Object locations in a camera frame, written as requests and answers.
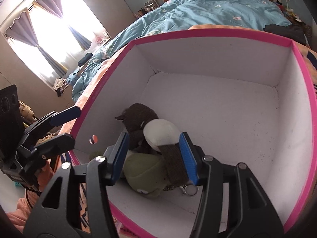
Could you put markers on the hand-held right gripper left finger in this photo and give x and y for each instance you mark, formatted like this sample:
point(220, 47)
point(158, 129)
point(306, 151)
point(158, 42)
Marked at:
point(118, 160)

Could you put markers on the pale green plush toy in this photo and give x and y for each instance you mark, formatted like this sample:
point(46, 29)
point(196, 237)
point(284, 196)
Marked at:
point(143, 173)

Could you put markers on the person's left forearm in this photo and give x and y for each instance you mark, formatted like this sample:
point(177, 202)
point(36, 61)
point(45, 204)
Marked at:
point(22, 209)

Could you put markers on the purple curtain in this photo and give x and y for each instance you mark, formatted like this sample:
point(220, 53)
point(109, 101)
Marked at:
point(57, 7)
point(24, 38)

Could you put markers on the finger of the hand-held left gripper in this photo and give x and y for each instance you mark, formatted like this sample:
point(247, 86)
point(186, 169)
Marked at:
point(55, 145)
point(64, 115)

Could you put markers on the beige quilted bag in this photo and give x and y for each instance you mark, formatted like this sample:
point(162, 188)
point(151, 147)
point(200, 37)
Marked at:
point(26, 109)

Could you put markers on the pile of light clothes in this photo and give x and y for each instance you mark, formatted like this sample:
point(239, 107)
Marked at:
point(59, 84)

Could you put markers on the black bag on bed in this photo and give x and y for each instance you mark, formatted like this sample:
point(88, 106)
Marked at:
point(284, 31)

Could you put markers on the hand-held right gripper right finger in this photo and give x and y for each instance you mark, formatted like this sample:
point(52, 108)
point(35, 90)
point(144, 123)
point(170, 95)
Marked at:
point(187, 160)

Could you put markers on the brown knitted plush toy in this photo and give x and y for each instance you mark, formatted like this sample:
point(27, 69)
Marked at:
point(138, 120)

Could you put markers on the window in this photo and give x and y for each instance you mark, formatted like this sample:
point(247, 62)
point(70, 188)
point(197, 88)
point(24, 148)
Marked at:
point(62, 29)

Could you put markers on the white plush toy brown scarf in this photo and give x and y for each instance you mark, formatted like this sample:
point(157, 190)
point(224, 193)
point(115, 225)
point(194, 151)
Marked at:
point(161, 133)

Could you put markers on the blue floral duvet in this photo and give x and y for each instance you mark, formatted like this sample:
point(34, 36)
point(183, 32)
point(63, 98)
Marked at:
point(210, 7)

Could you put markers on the pink cardboard box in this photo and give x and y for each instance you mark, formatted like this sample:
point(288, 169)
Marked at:
point(223, 109)

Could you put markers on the small pink fan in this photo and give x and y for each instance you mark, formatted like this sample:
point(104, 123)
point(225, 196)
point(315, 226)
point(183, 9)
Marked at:
point(99, 39)

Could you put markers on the cluttered nightstand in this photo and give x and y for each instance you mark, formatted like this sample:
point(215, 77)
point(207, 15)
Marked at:
point(291, 12)
point(148, 7)

